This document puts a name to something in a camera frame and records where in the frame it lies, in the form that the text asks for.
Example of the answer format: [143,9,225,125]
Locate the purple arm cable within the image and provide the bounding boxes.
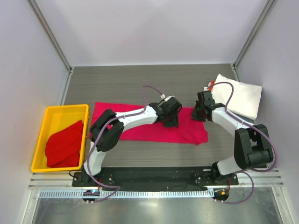
[86,85,166,210]
[205,81,278,206]

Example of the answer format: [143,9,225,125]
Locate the yellow plastic bin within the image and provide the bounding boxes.
[31,104,89,173]

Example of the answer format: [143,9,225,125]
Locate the left aluminium frame post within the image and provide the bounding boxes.
[27,0,72,73]

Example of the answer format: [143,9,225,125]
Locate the orange folded t-shirt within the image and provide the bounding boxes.
[208,80,215,91]

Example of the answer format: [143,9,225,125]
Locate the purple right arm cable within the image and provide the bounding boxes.
[205,81,278,206]

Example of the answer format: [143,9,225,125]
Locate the pink t-shirt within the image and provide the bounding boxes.
[92,102,208,145]

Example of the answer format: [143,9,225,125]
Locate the aluminium frame post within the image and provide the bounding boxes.
[231,0,277,71]
[27,0,72,73]

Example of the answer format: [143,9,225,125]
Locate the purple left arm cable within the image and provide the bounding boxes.
[86,85,166,210]

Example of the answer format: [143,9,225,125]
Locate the white slotted cable duct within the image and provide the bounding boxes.
[39,189,214,199]

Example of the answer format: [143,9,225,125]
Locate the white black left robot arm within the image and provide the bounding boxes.
[83,96,182,187]

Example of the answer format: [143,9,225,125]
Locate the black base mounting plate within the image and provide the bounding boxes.
[71,166,239,192]

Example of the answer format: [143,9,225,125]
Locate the white folded t-shirt on stack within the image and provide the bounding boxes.
[211,74,262,120]

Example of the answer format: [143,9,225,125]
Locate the right aluminium frame post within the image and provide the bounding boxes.
[231,0,277,71]

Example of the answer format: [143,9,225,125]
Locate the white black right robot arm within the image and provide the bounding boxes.
[191,91,274,185]

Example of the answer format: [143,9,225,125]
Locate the red t-shirt in bin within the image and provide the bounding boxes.
[45,120,84,168]

